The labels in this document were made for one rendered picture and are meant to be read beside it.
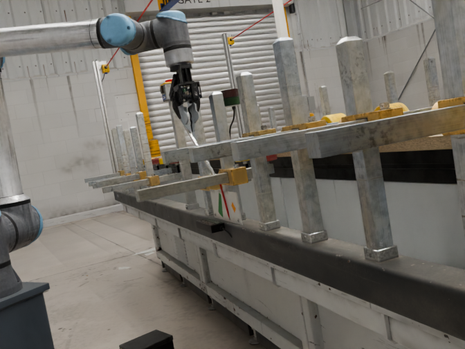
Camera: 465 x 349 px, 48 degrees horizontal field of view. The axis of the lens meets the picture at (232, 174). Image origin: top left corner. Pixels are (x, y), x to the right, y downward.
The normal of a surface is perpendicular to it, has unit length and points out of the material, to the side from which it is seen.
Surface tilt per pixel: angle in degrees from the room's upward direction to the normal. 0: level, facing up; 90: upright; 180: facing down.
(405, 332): 90
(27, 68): 90
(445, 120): 90
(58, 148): 90
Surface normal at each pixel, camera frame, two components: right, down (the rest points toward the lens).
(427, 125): 0.35, 0.01
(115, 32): -0.09, 0.10
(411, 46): -0.88, 0.18
